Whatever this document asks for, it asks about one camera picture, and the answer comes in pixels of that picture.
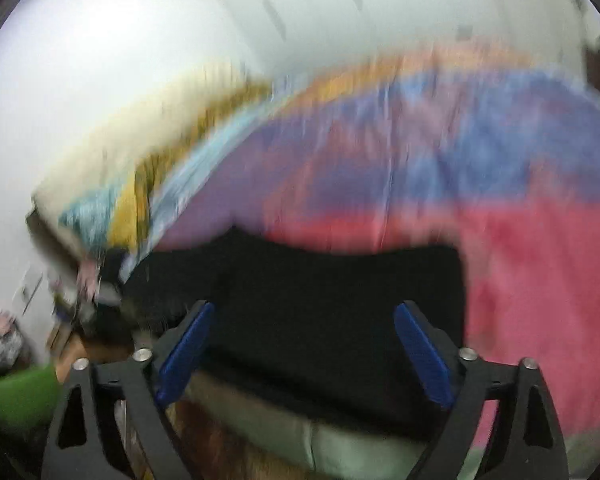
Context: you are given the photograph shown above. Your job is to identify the teal floral pillow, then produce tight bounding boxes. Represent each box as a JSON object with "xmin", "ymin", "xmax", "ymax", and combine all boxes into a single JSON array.
[{"xmin": 59, "ymin": 180, "xmax": 123, "ymax": 255}]

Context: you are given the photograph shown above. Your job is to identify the yellow green floral cloth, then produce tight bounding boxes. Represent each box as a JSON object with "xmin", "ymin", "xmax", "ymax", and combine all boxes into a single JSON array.
[{"xmin": 106, "ymin": 80, "xmax": 273, "ymax": 250}]

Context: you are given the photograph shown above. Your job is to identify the black pants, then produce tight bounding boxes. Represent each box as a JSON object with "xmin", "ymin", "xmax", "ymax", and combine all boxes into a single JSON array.
[{"xmin": 122, "ymin": 228, "xmax": 466, "ymax": 442}]

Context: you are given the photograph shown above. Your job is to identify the blue striped bed sheet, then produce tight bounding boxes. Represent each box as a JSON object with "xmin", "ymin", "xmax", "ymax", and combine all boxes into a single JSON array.
[{"xmin": 118, "ymin": 100, "xmax": 284, "ymax": 283}]

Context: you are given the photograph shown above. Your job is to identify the colourful satin bed quilt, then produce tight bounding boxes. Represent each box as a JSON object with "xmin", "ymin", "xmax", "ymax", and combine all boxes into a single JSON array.
[{"xmin": 156, "ymin": 45, "xmax": 600, "ymax": 477}]

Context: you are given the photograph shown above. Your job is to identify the green sleeved left forearm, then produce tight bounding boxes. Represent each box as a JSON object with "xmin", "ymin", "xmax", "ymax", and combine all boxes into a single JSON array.
[{"xmin": 0, "ymin": 365, "xmax": 61, "ymax": 437}]

